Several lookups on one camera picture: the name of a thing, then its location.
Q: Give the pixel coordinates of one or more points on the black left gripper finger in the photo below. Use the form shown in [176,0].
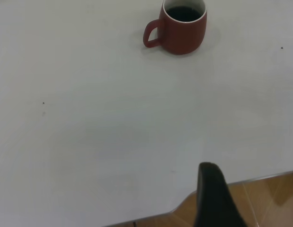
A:
[215,201]

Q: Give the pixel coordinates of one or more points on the red ceramic cup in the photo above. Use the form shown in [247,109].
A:
[184,37]

